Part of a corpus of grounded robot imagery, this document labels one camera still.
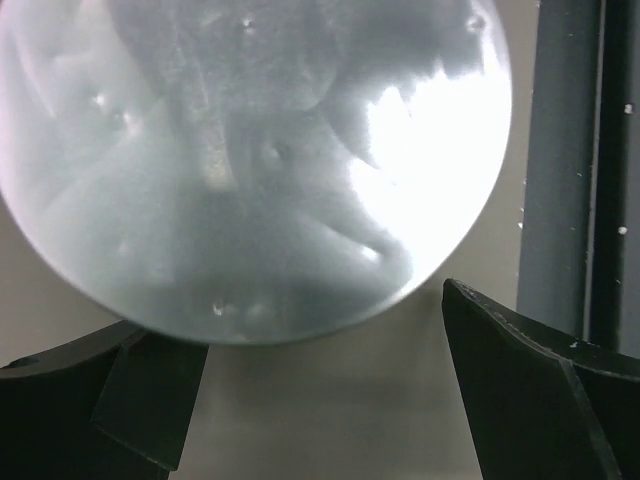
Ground silver jar lid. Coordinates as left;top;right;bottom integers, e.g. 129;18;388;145
1;1;512;345

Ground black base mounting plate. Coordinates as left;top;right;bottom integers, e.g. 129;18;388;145
589;1;639;358

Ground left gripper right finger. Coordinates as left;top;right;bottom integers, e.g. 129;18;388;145
442;279;639;479

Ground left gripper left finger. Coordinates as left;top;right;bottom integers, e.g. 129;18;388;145
1;322;208;479

